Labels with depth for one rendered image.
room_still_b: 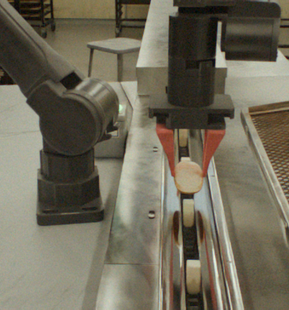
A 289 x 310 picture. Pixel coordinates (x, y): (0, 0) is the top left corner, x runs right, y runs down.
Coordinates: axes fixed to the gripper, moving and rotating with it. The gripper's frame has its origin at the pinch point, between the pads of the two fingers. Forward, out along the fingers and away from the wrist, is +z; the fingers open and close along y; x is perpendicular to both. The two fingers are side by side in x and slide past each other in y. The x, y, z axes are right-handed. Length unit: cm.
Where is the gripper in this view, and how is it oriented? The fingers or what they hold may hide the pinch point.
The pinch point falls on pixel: (188, 169)
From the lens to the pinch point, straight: 77.0
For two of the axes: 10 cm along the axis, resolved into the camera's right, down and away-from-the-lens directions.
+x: 0.5, -3.5, 9.4
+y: 10.0, 0.2, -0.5
